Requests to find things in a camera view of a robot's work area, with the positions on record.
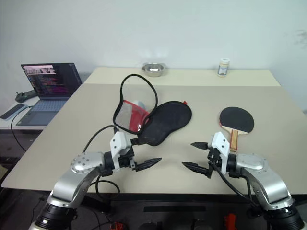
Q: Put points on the orange plastic object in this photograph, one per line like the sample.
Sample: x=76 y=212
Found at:
x=229 y=220
x=118 y=226

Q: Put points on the stainless steel bowl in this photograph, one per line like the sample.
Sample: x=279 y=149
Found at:
x=154 y=70

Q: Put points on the open blue laptop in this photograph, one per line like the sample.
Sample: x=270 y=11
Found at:
x=48 y=81

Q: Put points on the black smartphone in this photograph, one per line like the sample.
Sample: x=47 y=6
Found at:
x=12 y=111

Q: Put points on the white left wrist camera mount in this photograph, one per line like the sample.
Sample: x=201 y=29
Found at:
x=118 y=142

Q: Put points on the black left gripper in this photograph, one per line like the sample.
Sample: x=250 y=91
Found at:
x=126 y=162

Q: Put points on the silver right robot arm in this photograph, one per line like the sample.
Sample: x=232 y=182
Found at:
x=266 y=182

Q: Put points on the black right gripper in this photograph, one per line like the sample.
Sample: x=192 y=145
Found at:
x=214 y=157

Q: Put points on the white side table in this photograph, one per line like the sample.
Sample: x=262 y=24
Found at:
x=7 y=125

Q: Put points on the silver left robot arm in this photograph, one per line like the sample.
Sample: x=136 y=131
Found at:
x=72 y=182

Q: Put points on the white capped cream jar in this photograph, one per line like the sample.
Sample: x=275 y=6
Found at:
x=223 y=68

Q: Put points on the black handheld controller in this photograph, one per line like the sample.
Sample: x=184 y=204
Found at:
x=24 y=95

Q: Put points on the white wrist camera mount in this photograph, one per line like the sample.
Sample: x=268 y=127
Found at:
x=220 y=142
x=118 y=142

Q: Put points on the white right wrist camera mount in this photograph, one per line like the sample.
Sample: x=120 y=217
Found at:
x=220 y=142

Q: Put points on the black paddle case clear lid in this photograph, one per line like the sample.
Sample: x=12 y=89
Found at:
x=168 y=117

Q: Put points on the black table tennis paddle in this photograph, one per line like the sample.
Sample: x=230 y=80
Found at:
x=236 y=118

